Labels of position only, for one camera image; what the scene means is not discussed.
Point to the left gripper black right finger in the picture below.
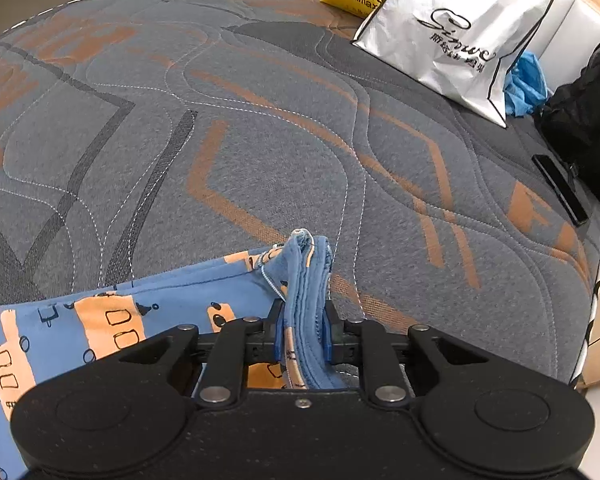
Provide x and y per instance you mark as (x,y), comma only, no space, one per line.
(337,343)

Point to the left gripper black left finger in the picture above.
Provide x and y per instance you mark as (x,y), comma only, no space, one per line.
(272,344)

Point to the blue pants with orange print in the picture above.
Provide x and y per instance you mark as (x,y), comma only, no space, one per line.
(43,339)

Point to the grey orange quilted mattress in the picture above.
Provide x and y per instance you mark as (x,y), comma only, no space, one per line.
(139,136)

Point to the black smartphone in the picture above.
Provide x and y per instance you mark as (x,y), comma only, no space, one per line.
(561,187)

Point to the blue crumpled cloth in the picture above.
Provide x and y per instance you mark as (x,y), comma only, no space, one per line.
(525,87)

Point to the white Sirowe paper bag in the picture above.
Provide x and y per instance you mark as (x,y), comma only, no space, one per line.
(461,49)

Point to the black backpack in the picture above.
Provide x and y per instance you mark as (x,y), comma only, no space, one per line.
(569,122)

